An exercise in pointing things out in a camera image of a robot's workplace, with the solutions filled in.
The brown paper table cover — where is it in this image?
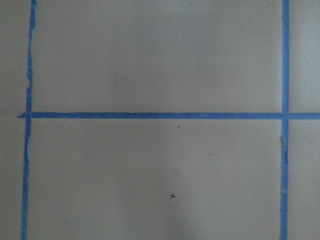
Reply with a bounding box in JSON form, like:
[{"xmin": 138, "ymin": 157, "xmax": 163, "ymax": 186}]
[{"xmin": 0, "ymin": 0, "xmax": 320, "ymax": 240}]

